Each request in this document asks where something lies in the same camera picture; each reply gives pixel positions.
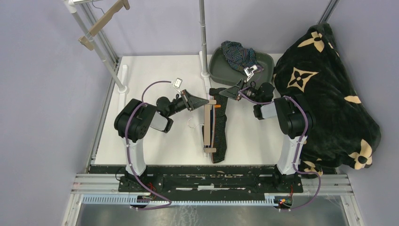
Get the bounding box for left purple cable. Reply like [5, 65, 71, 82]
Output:
[124, 81, 173, 211]

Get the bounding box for green plastic tray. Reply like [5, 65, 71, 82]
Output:
[208, 48, 274, 88]

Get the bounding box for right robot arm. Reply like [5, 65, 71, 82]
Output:
[219, 79, 316, 192]

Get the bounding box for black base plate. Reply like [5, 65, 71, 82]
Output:
[88, 165, 303, 202]

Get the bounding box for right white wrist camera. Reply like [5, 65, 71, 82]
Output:
[244, 65, 258, 82]

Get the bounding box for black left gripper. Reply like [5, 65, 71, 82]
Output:
[167, 89, 209, 117]

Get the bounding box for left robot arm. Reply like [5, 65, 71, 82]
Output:
[114, 89, 213, 192]

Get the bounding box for white cable duct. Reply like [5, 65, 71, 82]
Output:
[81, 194, 278, 207]

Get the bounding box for left hanging wooden hanger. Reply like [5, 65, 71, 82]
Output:
[78, 0, 130, 50]

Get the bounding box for black striped underwear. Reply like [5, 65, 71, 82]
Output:
[209, 88, 228, 164]

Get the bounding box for aluminium frame rails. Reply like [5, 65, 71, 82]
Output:
[62, 174, 364, 226]

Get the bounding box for black floral blanket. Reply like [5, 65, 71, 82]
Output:
[273, 23, 382, 178]

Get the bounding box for wooden clip hanger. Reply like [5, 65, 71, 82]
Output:
[202, 99, 216, 157]

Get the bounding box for blue striped underwear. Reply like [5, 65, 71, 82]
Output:
[221, 40, 264, 75]

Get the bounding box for centre rack pole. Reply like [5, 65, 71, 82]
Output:
[199, 0, 209, 78]

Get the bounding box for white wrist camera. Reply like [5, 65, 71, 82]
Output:
[171, 78, 183, 94]
[244, 65, 258, 82]

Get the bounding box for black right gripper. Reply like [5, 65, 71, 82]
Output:
[220, 78, 261, 103]

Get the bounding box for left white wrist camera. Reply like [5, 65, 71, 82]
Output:
[171, 78, 183, 94]

